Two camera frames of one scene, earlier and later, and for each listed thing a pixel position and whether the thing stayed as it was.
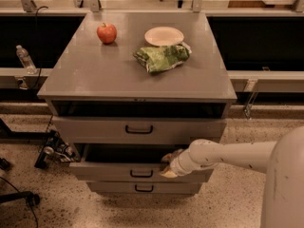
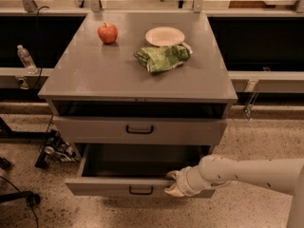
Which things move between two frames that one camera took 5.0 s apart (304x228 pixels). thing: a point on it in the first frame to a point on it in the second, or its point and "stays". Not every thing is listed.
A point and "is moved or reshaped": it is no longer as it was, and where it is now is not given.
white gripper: (179, 164) to (182, 181)
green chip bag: (157, 58) stays
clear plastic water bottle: (24, 56) stays
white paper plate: (163, 35) stays
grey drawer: (128, 163) is moved or reshaped
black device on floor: (56, 152) stays
